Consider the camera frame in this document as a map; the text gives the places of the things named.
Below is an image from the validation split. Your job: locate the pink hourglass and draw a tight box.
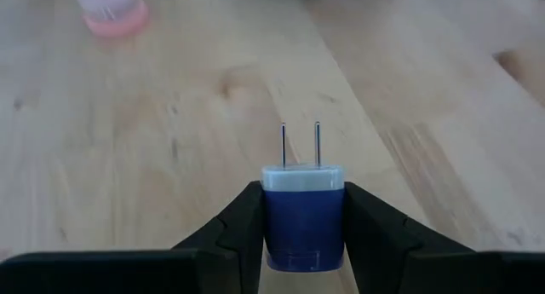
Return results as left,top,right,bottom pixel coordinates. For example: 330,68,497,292
70,0,150,39

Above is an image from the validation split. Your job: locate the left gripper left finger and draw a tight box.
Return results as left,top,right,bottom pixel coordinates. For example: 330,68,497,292
172,181,266,294

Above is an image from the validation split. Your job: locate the purple USB wall charger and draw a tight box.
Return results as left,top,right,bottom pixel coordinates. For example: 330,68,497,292
260,121,346,273

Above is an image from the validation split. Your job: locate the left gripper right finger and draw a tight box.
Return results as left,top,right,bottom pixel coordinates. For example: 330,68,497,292
342,182,478,294

